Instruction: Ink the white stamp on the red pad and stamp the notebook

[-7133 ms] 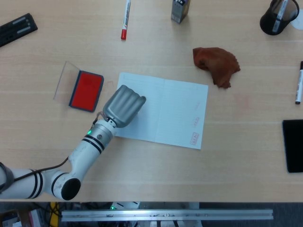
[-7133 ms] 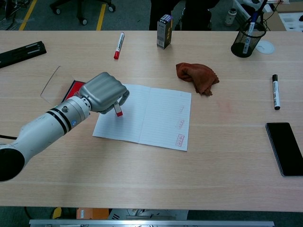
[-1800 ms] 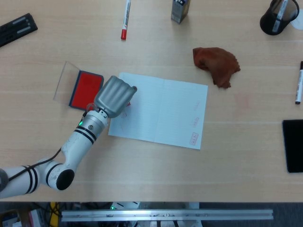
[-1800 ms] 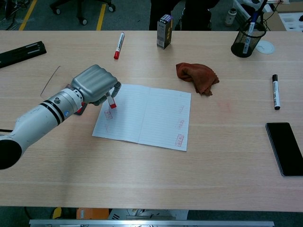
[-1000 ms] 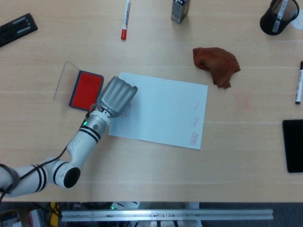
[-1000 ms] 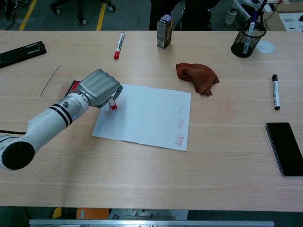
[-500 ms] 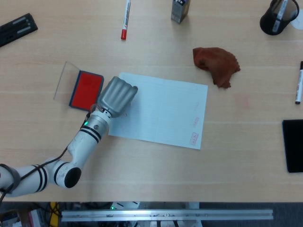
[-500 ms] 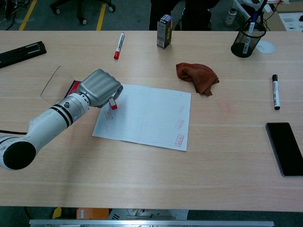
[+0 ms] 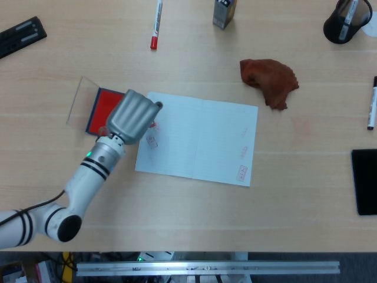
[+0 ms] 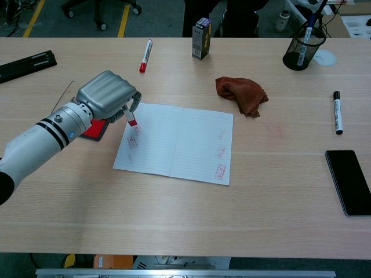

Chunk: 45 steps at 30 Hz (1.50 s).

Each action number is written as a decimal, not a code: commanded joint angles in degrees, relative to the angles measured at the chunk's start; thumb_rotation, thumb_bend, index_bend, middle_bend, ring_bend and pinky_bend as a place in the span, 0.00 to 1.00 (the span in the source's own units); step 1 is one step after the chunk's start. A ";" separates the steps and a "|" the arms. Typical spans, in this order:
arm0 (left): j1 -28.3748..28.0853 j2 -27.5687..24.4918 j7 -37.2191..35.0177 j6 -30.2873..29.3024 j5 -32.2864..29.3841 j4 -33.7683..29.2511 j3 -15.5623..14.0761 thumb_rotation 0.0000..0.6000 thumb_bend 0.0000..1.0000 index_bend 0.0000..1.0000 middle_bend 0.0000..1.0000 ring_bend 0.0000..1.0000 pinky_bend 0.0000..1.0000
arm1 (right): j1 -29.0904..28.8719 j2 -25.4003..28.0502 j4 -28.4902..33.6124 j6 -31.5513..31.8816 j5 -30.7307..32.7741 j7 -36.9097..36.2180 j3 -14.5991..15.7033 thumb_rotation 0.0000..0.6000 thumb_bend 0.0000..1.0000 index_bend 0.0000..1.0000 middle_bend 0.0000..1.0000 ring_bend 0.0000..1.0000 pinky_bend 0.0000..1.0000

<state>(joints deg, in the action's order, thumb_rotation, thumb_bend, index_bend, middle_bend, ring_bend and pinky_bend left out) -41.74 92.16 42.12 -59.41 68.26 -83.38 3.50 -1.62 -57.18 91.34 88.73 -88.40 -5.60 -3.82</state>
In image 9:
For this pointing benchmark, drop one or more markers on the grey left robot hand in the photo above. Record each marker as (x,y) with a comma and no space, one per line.
(131,116)

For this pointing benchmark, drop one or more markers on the white stamp with red base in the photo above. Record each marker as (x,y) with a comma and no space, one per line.
(155,126)

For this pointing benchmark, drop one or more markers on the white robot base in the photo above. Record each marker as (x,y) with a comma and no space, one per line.
(153,256)

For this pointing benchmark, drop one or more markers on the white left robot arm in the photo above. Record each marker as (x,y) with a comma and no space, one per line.
(88,174)

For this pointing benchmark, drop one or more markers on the red ink pad clear lid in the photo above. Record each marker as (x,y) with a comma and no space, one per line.
(103,103)

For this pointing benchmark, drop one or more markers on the open white lined notebook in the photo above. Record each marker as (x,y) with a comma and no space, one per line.
(206,138)

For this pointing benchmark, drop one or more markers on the red white marker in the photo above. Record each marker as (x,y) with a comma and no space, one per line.
(156,26)

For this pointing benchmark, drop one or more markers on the marker in pen holder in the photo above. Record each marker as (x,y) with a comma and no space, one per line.
(348,17)

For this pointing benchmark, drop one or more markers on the black white marker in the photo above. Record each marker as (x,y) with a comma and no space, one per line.
(373,106)

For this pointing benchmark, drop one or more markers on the small grey and brown carton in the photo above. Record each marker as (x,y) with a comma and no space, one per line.
(222,14)

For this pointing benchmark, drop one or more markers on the brown crumpled cloth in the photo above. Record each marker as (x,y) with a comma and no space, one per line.
(271,79)

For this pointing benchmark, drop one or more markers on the black mesh pen holder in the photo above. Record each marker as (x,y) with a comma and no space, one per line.
(332,31)

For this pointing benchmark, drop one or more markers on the black smartphone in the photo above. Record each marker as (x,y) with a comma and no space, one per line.
(366,182)

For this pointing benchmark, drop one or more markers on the white round lid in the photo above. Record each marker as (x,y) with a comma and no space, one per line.
(372,31)

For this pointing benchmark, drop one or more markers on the aluminium rail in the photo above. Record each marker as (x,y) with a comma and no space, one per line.
(206,268)

